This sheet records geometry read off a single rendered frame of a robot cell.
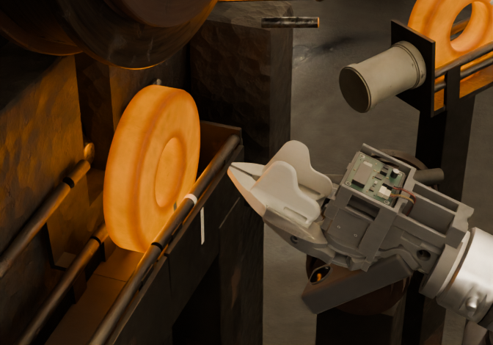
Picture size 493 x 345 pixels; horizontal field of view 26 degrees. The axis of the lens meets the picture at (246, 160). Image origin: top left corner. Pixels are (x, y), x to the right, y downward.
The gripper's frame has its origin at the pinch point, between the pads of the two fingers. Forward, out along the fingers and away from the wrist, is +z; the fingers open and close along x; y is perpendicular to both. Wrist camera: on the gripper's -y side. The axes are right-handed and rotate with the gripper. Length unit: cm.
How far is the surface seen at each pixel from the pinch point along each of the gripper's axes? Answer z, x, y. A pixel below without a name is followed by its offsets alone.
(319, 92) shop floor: 9, -143, -81
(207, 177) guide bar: 3.5, -3.7, -4.5
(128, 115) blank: 11.0, 2.8, 3.2
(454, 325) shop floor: -36, -72, -67
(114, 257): 7.8, 4.6, -11.6
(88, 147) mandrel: 14.6, 0.0, -4.6
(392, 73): -7.5, -35.3, -3.9
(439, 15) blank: -9.6, -41.8, 2.2
